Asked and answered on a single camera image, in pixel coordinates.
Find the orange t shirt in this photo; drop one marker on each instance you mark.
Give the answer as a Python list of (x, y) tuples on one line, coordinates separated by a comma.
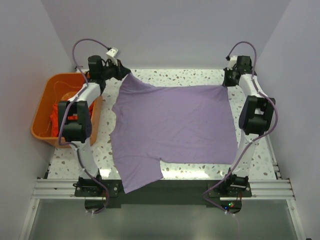
[(55, 122)]

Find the orange plastic bin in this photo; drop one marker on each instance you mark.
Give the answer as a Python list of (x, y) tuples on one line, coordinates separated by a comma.
[(58, 88)]

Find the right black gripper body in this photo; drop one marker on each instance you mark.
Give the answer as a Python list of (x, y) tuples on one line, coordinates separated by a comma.
[(231, 72)]

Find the purple t shirt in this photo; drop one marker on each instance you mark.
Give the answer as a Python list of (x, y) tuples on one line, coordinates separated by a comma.
[(180, 125)]

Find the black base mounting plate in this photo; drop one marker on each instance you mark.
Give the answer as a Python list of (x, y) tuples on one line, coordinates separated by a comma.
[(111, 193)]

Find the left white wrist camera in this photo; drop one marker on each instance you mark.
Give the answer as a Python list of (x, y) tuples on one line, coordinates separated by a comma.
[(111, 55)]

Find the aluminium frame rail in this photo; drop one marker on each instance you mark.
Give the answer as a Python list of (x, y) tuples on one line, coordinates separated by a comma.
[(260, 189)]

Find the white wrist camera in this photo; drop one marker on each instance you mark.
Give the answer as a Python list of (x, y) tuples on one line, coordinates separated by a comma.
[(111, 55), (232, 61)]

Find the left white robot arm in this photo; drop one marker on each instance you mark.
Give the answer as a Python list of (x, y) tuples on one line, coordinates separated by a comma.
[(77, 133)]

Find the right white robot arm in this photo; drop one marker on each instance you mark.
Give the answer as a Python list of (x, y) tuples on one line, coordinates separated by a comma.
[(254, 121)]

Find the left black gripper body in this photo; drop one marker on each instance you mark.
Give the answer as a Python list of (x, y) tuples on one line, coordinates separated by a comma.
[(108, 72)]

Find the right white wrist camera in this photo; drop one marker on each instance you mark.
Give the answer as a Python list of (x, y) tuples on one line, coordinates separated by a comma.
[(232, 61)]

